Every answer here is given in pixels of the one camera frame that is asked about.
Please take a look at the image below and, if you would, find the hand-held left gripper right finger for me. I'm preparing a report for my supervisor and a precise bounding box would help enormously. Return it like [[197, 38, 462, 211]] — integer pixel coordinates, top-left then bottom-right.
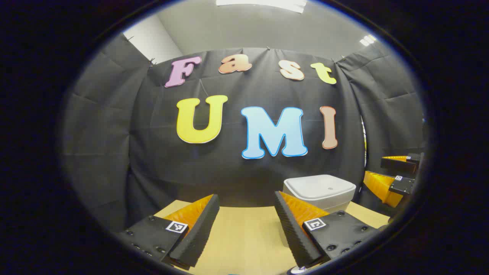
[[274, 191, 384, 268]]

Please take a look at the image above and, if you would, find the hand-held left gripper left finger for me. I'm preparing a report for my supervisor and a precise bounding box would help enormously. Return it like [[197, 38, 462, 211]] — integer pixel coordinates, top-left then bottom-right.
[[115, 194, 220, 271]]

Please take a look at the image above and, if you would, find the white desktop garbage bin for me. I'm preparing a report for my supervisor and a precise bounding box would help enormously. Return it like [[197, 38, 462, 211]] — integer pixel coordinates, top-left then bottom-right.
[[282, 175, 356, 248]]

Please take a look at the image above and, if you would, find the wooden desktop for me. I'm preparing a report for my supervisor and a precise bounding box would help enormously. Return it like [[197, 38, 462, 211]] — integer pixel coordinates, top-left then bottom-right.
[[153, 199, 390, 275]]

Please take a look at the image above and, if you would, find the black backdrop cloth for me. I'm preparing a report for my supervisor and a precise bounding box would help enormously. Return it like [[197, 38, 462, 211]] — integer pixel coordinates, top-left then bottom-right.
[[61, 34, 426, 233]]

